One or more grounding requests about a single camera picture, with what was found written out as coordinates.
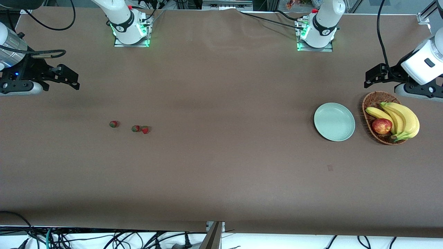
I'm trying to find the pale green round plate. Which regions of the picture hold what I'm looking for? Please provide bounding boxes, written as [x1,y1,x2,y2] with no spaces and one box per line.
[314,102,356,142]

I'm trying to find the brown wicker basket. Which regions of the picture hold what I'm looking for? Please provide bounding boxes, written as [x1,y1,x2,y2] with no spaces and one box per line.
[362,91,413,145]

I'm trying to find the small yellow banana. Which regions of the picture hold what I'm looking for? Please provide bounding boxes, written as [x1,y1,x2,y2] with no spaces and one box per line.
[366,107,396,135]

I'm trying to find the red apple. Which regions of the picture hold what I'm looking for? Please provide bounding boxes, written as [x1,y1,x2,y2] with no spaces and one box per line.
[372,118,393,135]

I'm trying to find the medium yellow banana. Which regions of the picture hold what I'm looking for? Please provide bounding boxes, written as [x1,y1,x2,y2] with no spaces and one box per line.
[380,102,406,136]

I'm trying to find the large yellow banana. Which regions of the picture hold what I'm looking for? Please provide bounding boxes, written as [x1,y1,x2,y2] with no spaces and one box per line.
[381,102,420,142]

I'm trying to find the colourful background object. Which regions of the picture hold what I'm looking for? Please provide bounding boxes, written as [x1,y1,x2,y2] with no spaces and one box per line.
[285,0,313,10]

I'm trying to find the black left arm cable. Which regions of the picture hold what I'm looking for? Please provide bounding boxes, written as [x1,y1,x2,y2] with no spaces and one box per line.
[376,0,394,75]

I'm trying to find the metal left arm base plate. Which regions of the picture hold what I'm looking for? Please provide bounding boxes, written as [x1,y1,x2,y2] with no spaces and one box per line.
[296,19,334,53]

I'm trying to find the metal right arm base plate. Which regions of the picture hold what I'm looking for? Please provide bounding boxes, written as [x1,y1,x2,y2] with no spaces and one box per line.
[114,16,153,48]

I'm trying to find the short black base cable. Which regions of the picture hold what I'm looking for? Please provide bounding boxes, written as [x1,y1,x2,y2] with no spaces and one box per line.
[274,9,300,22]

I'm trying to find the black right base cables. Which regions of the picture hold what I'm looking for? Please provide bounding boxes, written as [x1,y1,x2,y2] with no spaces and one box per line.
[137,0,166,27]

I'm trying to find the long black base cable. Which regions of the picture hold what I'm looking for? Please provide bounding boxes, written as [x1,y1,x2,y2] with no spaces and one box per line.
[238,11,304,29]

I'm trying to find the black arched floor cable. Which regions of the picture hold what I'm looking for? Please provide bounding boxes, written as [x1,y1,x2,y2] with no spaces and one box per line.
[0,211,38,244]

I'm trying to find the grey metal frame bracket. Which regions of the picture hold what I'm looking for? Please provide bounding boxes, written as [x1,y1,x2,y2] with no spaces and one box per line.
[202,0,253,11]

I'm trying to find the table edge support post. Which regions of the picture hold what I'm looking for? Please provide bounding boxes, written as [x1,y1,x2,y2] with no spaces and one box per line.
[199,221,226,249]

